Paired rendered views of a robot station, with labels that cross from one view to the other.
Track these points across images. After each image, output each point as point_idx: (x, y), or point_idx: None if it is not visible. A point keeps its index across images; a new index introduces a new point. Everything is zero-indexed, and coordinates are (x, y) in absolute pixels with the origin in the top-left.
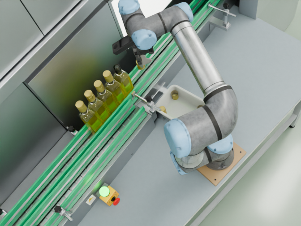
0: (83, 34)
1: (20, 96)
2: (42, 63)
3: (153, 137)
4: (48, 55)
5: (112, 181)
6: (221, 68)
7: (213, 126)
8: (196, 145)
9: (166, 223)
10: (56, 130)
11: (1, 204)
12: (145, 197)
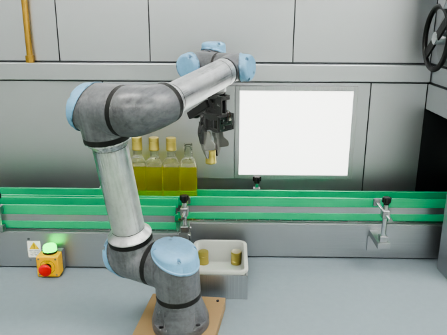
0: None
1: None
2: (130, 84)
3: None
4: (139, 80)
5: (74, 268)
6: (326, 284)
7: (110, 91)
8: (82, 103)
9: (37, 326)
10: (99, 183)
11: None
12: (67, 296)
